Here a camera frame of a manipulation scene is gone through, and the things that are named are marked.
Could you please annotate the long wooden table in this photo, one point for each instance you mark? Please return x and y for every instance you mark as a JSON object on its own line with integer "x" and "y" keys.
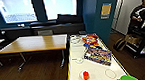
{"x": 35, "y": 43}

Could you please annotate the colourful snack packets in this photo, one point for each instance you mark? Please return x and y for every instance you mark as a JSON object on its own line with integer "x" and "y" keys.
{"x": 90, "y": 40}

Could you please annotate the person in dark shirt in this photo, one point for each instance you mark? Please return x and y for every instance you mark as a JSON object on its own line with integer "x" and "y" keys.
{"x": 140, "y": 14}

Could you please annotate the green bowl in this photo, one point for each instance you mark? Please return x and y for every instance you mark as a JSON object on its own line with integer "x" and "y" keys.
{"x": 129, "y": 79}

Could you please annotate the dark sofa cushion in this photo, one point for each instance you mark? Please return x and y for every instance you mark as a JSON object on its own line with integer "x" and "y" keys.
{"x": 68, "y": 18}

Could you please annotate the white framed doorway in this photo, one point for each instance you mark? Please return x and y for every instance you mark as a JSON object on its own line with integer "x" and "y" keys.
{"x": 118, "y": 14}

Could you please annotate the bright window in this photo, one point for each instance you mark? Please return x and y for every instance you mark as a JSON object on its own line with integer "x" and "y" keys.
{"x": 59, "y": 5}
{"x": 17, "y": 9}

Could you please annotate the small white puck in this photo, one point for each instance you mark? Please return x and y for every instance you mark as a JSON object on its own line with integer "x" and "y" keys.
{"x": 78, "y": 60}

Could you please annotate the dark window bench sofa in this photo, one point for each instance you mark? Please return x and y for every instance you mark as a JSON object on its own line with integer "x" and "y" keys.
{"x": 21, "y": 31}

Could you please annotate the small orange ball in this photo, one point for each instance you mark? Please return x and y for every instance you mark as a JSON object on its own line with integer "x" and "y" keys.
{"x": 86, "y": 75}

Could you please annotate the yellow wall sign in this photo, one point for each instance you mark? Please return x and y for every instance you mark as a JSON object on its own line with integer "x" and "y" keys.
{"x": 106, "y": 10}

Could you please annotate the tan black backpack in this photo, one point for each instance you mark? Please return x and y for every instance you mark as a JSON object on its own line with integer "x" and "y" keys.
{"x": 120, "y": 44}

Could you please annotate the clear glass bowl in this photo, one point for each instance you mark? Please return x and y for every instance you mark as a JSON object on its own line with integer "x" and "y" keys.
{"x": 75, "y": 39}

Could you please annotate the grey bench panel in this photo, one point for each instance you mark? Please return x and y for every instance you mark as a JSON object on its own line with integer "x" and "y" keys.
{"x": 45, "y": 32}

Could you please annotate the small white sill item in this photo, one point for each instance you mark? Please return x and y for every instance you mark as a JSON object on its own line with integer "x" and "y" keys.
{"x": 21, "y": 25}

